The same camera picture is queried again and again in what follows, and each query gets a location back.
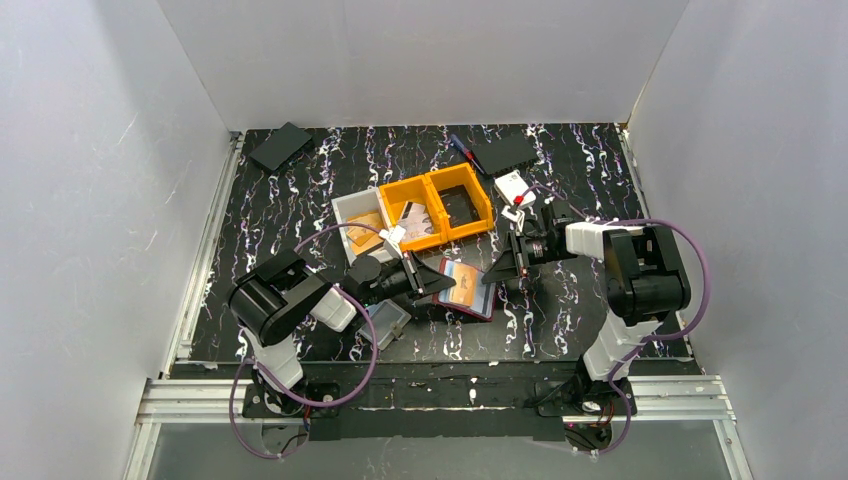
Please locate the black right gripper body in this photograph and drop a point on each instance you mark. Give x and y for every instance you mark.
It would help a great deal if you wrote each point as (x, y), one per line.
(519, 251)

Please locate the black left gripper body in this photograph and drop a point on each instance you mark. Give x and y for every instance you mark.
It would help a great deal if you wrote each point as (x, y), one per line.
(411, 276)

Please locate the grey card holder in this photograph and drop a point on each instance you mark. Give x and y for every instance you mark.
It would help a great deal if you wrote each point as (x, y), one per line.
(389, 319)

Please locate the red card holder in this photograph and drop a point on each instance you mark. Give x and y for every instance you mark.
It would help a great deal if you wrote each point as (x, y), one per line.
(483, 308)

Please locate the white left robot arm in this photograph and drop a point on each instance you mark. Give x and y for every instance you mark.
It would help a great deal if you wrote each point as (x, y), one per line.
(270, 302)

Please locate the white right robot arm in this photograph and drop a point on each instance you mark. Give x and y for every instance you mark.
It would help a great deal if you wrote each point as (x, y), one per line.
(645, 280)

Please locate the gold VIP card top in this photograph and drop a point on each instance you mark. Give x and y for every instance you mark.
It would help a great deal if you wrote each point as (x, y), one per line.
(365, 235)

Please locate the white VIP card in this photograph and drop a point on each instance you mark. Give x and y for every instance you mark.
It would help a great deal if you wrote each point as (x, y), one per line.
(416, 220)

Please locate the black card in bin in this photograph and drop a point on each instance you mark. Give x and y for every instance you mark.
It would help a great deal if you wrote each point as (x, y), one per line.
(459, 206)

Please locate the yellow bin with black card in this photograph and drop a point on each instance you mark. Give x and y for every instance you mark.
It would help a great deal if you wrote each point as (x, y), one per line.
(462, 174)

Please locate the white small box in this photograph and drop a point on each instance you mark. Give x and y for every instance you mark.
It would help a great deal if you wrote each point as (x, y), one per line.
(514, 190)

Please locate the white plastic bin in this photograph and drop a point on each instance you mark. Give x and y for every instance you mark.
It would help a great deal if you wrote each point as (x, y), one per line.
(354, 204)

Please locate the black flat box right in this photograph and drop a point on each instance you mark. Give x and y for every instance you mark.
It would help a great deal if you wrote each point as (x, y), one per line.
(504, 155)

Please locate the black flat box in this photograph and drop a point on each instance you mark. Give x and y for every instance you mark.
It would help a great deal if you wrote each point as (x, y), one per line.
(504, 155)
(281, 147)

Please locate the blue red pen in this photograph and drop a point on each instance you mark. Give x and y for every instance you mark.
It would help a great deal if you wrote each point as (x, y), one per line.
(462, 149)

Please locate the black flat box left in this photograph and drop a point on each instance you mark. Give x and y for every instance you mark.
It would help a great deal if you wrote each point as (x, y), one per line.
(281, 147)

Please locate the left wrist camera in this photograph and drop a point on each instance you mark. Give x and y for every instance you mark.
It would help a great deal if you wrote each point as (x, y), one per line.
(392, 238)

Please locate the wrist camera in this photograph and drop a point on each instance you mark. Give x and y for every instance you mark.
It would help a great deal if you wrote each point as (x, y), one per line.
(515, 214)
(392, 238)

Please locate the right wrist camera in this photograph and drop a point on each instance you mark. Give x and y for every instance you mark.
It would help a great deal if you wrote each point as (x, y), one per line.
(515, 214)

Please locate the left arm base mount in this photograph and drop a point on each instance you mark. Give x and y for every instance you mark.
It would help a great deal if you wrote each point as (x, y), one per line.
(262, 403)

